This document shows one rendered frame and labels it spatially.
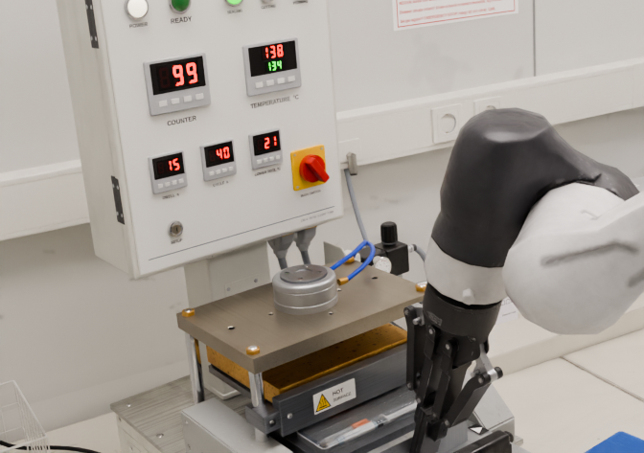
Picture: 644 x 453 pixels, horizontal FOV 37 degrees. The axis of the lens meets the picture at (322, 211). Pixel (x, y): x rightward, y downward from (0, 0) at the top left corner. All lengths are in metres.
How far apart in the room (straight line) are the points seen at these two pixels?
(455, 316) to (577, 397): 0.81
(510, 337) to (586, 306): 1.05
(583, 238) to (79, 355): 1.16
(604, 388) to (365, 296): 0.66
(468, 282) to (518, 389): 0.86
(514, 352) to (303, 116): 0.69
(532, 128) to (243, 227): 0.54
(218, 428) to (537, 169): 0.52
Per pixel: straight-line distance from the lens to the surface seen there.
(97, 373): 1.78
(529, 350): 1.80
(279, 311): 1.18
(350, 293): 1.21
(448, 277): 0.90
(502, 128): 0.83
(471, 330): 0.94
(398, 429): 1.14
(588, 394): 1.73
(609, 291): 0.77
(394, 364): 1.18
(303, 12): 1.28
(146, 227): 1.20
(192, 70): 1.20
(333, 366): 1.14
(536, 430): 1.62
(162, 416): 1.36
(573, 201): 0.82
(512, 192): 0.84
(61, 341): 1.74
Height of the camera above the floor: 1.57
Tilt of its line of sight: 17 degrees down
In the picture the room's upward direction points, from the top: 5 degrees counter-clockwise
